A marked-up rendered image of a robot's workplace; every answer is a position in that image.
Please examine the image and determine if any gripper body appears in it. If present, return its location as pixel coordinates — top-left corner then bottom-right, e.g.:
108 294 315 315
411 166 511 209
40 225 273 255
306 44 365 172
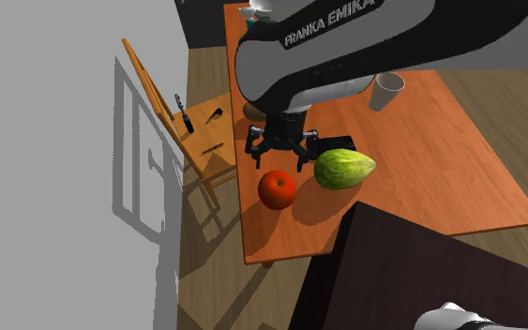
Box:
265 111 309 151

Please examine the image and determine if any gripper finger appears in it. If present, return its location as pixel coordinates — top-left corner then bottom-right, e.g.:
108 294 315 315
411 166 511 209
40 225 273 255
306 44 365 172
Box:
244 125 270 171
290 129 320 173

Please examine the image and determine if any green melon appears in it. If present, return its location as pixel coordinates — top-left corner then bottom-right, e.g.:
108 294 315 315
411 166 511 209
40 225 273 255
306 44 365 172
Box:
313 148 378 191

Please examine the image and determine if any black pen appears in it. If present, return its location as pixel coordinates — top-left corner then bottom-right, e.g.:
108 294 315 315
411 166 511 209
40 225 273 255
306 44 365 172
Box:
204 107 224 126
200 142 225 157

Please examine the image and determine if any wooden chair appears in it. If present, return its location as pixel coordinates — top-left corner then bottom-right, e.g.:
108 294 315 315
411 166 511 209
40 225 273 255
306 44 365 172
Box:
121 37 238 212

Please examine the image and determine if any red apple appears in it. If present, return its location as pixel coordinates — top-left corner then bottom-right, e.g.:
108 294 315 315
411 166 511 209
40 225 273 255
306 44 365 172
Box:
257 170 298 212

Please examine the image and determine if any black and silver tool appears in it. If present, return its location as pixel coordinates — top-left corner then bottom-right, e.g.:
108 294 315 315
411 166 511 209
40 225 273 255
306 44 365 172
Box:
173 93 196 135

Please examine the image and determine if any white cup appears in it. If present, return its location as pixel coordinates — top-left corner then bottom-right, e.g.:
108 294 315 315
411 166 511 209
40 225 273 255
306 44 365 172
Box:
368 70 406 113

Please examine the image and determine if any white and teal bottle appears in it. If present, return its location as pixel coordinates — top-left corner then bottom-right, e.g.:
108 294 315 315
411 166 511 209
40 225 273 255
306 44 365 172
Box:
237 5 259 29

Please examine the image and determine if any orange wooden table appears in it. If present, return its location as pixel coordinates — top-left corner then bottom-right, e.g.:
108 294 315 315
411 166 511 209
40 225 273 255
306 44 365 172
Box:
223 2 528 269

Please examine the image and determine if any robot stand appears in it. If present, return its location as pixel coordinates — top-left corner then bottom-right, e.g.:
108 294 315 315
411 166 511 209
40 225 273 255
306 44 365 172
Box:
288 201 528 330

